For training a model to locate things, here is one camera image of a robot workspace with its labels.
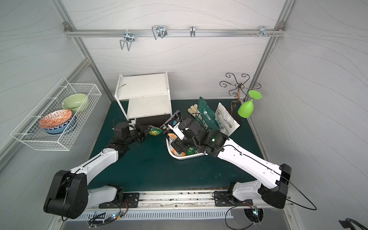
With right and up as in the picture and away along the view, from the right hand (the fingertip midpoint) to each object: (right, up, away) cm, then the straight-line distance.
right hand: (178, 135), depth 69 cm
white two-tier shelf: (-17, +21, +8) cm, 28 cm away
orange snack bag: (-5, -3, +11) cm, 12 cm away
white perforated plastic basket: (0, -15, +12) cm, 19 cm away
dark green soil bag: (+14, +9, +6) cm, 18 cm away
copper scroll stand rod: (+36, +27, +17) cm, 48 cm away
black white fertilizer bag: (-3, +7, +19) cm, 21 cm away
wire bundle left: (-40, -42, +1) cm, 58 cm away
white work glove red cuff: (+9, +13, +45) cm, 48 cm away
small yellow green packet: (-15, 0, +16) cm, 22 cm away
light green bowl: (-54, +17, +4) cm, 57 cm away
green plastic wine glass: (+40, +13, +16) cm, 45 cm away
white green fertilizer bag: (+27, +5, +11) cm, 30 cm away
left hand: (-16, +3, +14) cm, 22 cm away
